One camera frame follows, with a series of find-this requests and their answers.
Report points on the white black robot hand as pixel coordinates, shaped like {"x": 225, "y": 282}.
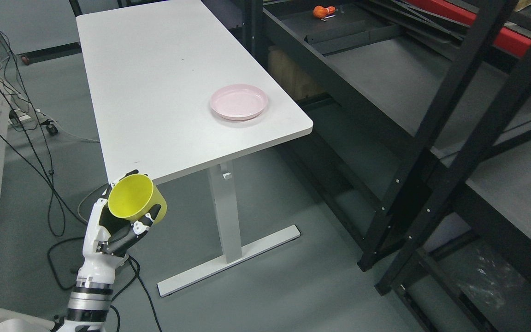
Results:
{"x": 108, "y": 238}

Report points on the yellow plastic cup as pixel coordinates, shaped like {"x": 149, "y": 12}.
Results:
{"x": 135, "y": 195}

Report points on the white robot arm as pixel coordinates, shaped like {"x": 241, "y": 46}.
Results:
{"x": 88, "y": 307}

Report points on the orange object on shelf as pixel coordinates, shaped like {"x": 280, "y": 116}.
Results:
{"x": 322, "y": 12}

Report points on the black metal shelf rack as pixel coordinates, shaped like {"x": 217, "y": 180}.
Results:
{"x": 421, "y": 144}

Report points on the white power strip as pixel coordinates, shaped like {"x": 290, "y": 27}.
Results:
{"x": 18, "y": 119}

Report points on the white table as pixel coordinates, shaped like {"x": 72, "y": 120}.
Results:
{"x": 152, "y": 71}

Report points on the pink plastic plate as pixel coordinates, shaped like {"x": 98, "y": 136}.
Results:
{"x": 238, "y": 102}

